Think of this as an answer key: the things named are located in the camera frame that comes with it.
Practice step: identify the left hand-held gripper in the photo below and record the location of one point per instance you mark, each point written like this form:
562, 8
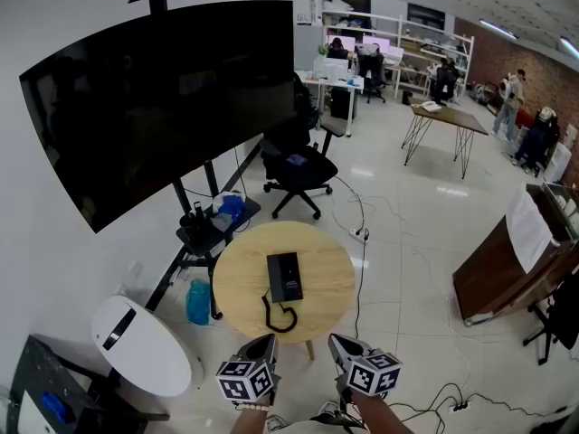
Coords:
244, 380

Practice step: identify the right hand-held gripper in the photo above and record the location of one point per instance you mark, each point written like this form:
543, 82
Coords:
375, 375

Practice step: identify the black device with cable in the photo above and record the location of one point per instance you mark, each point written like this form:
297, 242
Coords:
285, 276

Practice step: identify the person's left forearm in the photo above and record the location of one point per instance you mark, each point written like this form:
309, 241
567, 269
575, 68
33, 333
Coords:
251, 423

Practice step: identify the person's right forearm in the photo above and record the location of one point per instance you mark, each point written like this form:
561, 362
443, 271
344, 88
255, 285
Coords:
380, 416

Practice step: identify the person's white shoe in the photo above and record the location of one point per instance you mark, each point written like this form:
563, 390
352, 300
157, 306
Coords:
329, 408
276, 424

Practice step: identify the blue plastic bag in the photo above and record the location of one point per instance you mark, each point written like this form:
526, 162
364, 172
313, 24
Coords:
198, 303

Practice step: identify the round wooden table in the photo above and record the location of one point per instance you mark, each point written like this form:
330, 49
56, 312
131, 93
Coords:
244, 265

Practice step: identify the white power strip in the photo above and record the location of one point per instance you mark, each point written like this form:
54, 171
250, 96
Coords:
358, 234
460, 406

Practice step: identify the white oval appliance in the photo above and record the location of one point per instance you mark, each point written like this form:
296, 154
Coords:
145, 351

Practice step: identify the grey cloth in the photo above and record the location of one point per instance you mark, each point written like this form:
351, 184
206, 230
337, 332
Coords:
221, 222

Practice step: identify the blue gloves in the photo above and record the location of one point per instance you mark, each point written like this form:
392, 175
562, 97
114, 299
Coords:
233, 208

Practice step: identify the black accessories pile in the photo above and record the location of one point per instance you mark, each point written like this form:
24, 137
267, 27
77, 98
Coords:
192, 224

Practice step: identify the brown wooden cabinet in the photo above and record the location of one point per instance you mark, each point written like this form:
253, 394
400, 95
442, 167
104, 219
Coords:
488, 274

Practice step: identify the black television stand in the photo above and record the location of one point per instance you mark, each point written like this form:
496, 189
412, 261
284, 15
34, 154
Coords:
181, 197

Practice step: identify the black office chair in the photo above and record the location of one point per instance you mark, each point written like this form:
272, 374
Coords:
307, 174

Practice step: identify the purple cloth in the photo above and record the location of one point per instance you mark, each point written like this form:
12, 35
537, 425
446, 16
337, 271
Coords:
296, 159

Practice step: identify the white cloth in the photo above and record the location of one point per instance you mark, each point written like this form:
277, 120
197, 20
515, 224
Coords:
529, 229

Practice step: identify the black swivel chair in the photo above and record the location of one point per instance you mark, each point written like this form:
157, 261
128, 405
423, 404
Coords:
565, 319

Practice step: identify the blue object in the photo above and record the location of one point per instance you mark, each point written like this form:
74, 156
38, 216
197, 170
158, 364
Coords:
54, 407

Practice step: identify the black speckled cabinet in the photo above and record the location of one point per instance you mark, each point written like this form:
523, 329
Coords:
38, 364

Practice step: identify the white flat box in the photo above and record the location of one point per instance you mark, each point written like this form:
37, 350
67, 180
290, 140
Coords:
31, 418

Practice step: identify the black computer tower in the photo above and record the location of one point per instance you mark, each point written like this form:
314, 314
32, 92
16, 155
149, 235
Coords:
342, 103

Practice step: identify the dark table with hairpin legs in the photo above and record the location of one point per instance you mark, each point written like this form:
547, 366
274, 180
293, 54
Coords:
457, 118

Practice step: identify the white desk phone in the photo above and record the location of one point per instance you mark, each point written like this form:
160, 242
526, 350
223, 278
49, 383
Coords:
427, 106

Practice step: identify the black waste bin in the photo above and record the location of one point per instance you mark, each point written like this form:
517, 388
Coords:
407, 97

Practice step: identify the large black television screen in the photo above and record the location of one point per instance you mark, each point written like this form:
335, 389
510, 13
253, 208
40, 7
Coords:
158, 106

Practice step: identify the white office desk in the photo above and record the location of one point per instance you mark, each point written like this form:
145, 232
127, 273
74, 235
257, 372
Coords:
344, 84

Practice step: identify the white low cabinet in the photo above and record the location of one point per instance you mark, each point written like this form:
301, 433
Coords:
557, 163

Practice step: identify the office chair with clothes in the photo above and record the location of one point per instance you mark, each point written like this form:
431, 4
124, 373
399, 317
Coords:
372, 70

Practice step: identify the white boxes on desk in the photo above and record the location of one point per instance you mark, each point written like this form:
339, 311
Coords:
330, 69

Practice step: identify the grey partition panel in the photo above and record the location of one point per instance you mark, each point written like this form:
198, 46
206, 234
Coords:
307, 45

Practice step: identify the pink lit monitor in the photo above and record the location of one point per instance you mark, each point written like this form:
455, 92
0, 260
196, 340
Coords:
382, 43
350, 42

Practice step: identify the white shelving rack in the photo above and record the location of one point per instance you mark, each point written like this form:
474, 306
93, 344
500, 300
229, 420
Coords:
452, 43

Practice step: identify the ceiling light strip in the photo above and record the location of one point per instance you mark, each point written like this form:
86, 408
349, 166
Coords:
497, 29
570, 48

